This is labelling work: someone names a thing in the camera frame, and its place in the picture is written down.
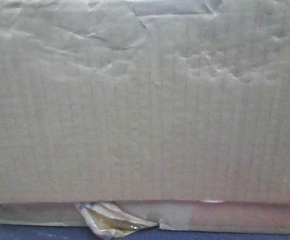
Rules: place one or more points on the brown cardboard box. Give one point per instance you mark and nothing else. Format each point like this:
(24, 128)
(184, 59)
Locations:
(176, 111)

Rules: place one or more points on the torn yellowish packing tape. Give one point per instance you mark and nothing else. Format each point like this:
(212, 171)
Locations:
(108, 221)

